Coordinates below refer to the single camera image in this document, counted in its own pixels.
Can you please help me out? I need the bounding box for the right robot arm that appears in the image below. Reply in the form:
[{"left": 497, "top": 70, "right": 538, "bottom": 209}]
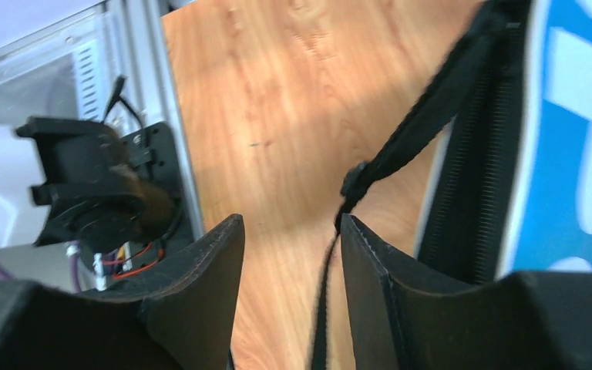
[{"left": 0, "top": 117, "right": 592, "bottom": 369}]

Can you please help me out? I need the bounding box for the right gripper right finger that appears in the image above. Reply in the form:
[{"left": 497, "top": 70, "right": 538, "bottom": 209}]
[{"left": 341, "top": 215, "right": 592, "bottom": 369}]

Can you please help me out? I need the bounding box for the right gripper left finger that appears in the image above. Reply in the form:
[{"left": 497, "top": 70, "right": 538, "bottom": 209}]
[{"left": 0, "top": 214, "right": 245, "bottom": 369}]

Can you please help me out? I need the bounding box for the blue racket bag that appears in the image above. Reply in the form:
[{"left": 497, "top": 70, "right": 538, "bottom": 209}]
[{"left": 310, "top": 0, "right": 592, "bottom": 370}]

